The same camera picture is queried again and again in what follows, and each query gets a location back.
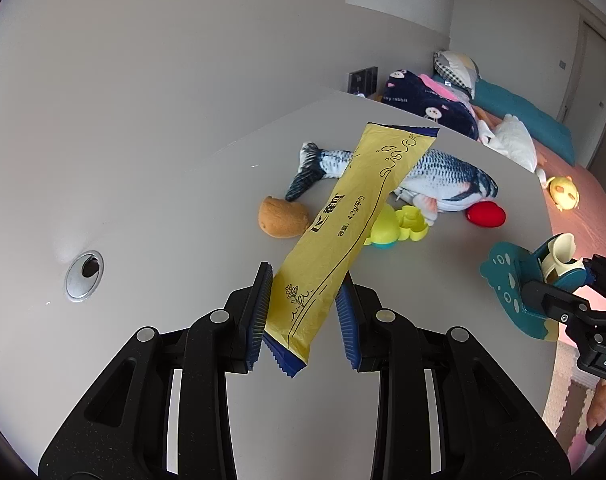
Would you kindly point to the yellow-green plastic toy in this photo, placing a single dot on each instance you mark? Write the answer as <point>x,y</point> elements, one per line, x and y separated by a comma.
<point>408,222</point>

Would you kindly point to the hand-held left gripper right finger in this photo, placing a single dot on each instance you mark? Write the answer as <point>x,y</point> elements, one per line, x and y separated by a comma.
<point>345,330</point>

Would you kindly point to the black wall socket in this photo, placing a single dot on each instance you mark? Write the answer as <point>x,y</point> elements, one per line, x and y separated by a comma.
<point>363,80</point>

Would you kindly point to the brown potato toy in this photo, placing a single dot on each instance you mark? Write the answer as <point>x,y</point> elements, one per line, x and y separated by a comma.
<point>283,216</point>

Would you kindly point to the red plush heart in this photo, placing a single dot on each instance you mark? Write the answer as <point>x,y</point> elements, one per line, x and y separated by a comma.
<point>485,215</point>

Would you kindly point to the patterned pillow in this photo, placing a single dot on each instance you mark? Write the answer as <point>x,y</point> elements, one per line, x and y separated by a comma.
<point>455,70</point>

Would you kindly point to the foam floor mat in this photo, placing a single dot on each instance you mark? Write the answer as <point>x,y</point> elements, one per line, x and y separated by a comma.
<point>563,410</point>

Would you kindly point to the yellow chick plush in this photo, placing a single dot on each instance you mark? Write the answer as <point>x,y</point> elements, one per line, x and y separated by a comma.
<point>563,194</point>

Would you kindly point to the white goose plush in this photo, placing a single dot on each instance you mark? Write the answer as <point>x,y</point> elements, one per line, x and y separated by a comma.
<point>513,140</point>

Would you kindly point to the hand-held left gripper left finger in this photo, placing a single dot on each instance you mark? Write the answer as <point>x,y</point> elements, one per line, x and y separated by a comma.
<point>260,310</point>

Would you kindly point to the navy printed blanket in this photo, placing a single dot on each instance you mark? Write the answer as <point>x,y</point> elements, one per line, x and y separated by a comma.
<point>428,105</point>

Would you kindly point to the teal dinosaur toy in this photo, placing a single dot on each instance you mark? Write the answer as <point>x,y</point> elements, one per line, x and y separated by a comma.
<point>503,270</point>

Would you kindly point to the pink cloth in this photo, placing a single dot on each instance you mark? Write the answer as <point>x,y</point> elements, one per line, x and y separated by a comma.
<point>440,87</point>

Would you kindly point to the pink bed sheet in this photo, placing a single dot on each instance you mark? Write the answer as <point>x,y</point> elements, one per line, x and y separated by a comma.
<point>588,225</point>

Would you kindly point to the blue plush fish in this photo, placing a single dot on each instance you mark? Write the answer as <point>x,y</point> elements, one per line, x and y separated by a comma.
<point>443,175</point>

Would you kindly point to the yellow paper packet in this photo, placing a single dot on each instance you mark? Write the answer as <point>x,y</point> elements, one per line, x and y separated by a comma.
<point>343,220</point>

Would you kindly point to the teal pillow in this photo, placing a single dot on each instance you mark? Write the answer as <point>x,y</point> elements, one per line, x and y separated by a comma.
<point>528,120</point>

